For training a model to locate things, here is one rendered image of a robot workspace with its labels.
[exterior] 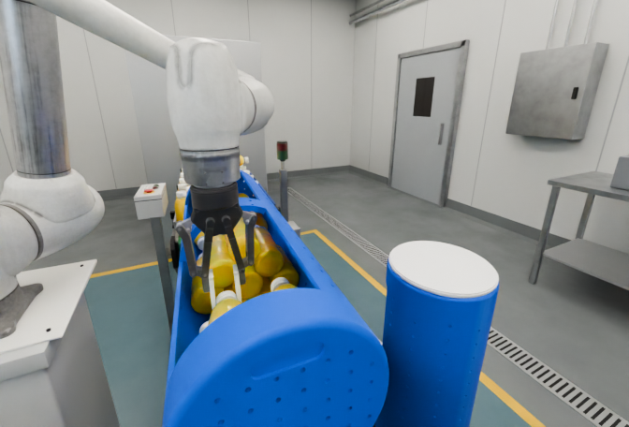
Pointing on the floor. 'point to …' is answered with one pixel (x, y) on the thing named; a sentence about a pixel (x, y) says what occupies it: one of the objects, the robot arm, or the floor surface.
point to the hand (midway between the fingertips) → (225, 287)
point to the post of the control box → (164, 268)
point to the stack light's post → (284, 193)
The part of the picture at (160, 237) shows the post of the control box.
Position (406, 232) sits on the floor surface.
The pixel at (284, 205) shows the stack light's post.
